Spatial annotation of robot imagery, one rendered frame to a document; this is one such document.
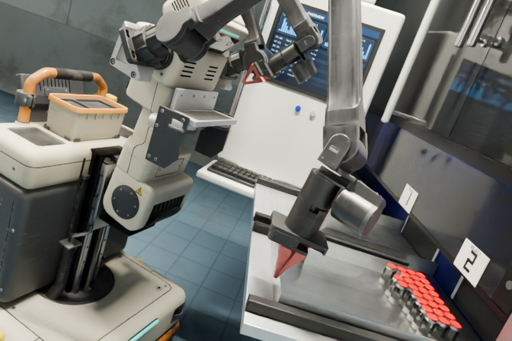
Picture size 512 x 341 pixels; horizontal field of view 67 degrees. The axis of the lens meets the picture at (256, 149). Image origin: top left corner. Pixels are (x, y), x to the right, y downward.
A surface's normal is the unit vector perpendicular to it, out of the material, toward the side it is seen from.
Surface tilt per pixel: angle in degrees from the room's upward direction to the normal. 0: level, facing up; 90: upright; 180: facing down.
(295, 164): 90
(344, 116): 72
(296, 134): 90
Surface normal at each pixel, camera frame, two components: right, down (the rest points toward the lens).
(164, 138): -0.40, 0.09
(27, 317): 0.32, -0.92
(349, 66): -0.42, -0.26
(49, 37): -0.16, 0.18
